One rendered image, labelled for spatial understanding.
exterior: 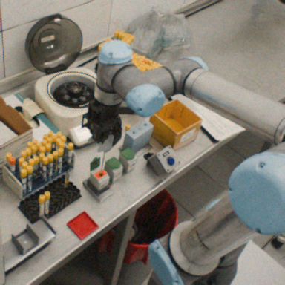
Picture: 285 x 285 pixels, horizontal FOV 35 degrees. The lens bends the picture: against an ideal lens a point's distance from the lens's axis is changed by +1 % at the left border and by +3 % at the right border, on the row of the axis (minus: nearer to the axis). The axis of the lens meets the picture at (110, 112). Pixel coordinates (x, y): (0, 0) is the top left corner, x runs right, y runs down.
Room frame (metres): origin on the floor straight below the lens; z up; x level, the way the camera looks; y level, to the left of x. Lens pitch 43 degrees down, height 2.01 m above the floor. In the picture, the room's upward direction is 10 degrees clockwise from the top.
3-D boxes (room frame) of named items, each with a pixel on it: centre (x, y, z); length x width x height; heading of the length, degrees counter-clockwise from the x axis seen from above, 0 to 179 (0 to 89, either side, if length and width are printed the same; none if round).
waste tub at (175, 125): (1.16, -0.23, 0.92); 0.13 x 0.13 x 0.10; 46
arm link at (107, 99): (0.84, 0.01, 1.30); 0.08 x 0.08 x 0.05
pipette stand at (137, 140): (1.06, -0.11, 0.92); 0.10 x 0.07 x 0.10; 141
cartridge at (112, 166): (0.92, -0.04, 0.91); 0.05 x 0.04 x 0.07; 49
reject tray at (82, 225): (0.72, 0.02, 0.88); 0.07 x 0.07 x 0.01; 49
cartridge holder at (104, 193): (0.86, 0.00, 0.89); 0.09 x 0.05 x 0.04; 48
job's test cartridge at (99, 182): (0.86, 0.00, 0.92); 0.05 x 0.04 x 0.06; 48
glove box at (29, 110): (1.06, 0.27, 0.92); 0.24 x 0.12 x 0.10; 49
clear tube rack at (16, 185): (0.88, 0.19, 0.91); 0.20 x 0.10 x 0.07; 139
